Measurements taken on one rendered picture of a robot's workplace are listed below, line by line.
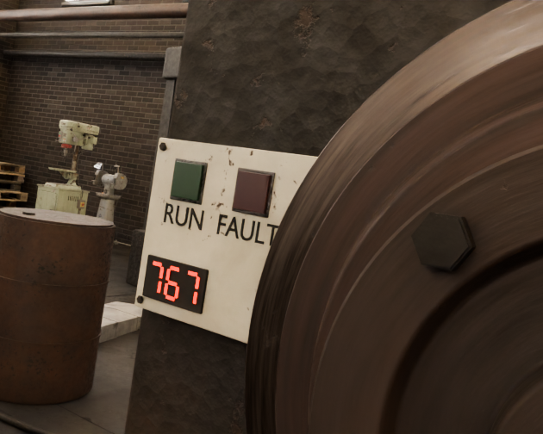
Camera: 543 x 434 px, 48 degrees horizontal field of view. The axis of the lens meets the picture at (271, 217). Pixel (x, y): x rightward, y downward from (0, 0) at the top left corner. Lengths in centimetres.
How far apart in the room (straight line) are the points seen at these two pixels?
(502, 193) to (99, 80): 986
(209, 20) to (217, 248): 24
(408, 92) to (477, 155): 8
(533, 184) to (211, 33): 46
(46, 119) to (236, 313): 1038
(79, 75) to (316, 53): 990
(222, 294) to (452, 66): 33
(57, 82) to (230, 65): 1023
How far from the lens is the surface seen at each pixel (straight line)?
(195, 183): 61
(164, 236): 64
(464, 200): 26
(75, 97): 1043
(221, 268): 59
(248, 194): 57
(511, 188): 26
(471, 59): 36
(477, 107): 34
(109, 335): 436
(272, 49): 61
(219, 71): 65
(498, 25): 37
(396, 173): 35
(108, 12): 909
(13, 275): 311
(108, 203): 902
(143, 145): 916
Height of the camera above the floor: 121
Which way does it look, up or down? 3 degrees down
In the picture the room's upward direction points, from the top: 9 degrees clockwise
